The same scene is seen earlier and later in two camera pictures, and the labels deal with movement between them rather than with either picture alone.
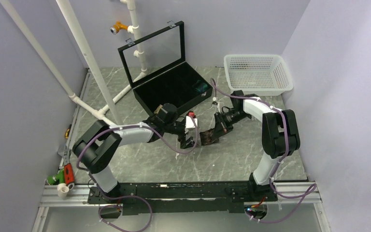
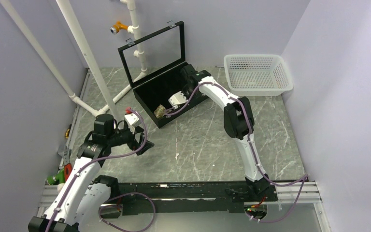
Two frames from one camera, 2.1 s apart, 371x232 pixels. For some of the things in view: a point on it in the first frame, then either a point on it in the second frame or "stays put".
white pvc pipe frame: x=108 y=113 stays put
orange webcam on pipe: x=115 y=28 stays put
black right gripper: x=221 y=126 → x=184 y=91
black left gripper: x=181 y=138 → x=147 y=145
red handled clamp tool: x=68 y=170 stays put
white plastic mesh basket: x=257 y=74 stays put
